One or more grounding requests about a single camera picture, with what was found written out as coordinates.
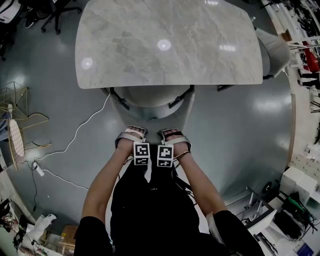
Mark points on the white power strip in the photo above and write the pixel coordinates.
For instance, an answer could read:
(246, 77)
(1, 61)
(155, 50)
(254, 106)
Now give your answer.
(40, 171)

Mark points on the white storage cabinet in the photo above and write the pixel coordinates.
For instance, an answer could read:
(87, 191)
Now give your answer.
(296, 180)

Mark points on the white plastic bag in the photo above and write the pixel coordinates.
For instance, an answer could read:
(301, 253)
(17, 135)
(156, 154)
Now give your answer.
(40, 225)

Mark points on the person's right hand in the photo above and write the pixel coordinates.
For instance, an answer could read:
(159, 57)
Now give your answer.
(171, 131)

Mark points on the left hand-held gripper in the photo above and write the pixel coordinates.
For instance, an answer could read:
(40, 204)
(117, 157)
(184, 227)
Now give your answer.
(141, 150)

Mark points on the person's left forearm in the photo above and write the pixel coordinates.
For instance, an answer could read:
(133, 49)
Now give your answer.
(105, 180)

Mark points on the red cloth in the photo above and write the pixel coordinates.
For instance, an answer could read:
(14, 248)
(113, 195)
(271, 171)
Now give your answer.
(312, 56)

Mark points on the white desk with metal frame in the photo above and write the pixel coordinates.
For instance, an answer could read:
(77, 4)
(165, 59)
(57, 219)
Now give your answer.
(262, 220)

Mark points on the blue box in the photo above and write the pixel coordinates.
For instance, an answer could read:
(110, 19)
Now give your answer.
(303, 250)

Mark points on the small black wheel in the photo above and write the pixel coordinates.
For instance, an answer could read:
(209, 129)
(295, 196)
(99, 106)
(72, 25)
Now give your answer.
(267, 187)

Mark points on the black equipment pile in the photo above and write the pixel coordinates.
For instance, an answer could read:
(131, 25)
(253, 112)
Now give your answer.
(292, 222)

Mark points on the person's right forearm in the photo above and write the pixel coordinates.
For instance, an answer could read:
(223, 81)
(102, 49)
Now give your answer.
(197, 180)

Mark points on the white box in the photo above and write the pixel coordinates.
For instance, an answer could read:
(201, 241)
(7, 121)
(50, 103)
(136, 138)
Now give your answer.
(7, 11)

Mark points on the brown cardboard box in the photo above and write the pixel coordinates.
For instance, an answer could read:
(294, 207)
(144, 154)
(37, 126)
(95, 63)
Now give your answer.
(68, 235)

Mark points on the thin wrist bangle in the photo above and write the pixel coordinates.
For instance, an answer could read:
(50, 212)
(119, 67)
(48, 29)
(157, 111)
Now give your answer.
(183, 154)

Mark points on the black mesh office chair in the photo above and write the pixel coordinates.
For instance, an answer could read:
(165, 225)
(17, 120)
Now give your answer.
(57, 10)

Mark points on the grey chair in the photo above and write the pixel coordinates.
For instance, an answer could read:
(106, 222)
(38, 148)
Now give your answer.
(155, 100)
(273, 50)

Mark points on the person's black clothing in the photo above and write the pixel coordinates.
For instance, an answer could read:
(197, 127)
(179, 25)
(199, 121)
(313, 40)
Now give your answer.
(150, 212)

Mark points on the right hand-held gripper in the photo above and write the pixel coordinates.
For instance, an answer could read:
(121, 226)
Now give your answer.
(165, 152)

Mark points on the person's left hand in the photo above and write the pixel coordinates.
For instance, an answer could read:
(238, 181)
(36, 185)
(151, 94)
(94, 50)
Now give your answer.
(136, 129)

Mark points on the grey marble table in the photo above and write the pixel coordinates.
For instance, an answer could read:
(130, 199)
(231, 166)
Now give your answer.
(170, 50)

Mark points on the rack of dark shoes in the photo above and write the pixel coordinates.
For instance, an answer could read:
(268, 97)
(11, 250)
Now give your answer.
(308, 20)

